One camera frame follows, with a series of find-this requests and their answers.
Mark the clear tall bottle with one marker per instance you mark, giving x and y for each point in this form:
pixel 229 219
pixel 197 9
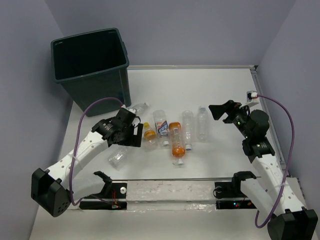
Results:
pixel 202 123

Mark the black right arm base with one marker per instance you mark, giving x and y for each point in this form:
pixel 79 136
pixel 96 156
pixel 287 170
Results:
pixel 228 193

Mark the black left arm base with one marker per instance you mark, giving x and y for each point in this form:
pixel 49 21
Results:
pixel 112 197

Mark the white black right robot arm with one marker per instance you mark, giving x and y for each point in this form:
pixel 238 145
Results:
pixel 287 218

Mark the large orange label bottle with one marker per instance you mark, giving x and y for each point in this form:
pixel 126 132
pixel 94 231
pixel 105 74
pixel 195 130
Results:
pixel 177 146

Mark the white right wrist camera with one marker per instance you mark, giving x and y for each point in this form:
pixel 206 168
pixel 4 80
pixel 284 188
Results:
pixel 252 99

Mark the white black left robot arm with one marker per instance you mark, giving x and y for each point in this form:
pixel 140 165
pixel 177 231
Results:
pixel 57 187

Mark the clear crushed bottle blue cap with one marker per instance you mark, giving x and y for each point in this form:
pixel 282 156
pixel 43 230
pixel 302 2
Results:
pixel 118 157

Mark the clear bottle white blue label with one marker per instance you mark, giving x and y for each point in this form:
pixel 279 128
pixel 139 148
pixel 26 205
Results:
pixel 161 127

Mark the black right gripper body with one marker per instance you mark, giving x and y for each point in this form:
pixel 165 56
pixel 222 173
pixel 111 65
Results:
pixel 239 120

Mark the clear bottle white cap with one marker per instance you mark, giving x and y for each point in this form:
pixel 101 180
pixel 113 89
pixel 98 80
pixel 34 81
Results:
pixel 188 129

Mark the small bottle orange label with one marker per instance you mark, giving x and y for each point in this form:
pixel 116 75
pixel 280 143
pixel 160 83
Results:
pixel 150 137

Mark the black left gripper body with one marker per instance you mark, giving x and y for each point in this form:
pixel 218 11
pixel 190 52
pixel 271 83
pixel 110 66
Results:
pixel 128 136

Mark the dark green plastic bin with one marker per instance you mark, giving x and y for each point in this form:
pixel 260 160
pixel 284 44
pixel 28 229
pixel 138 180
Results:
pixel 91 66

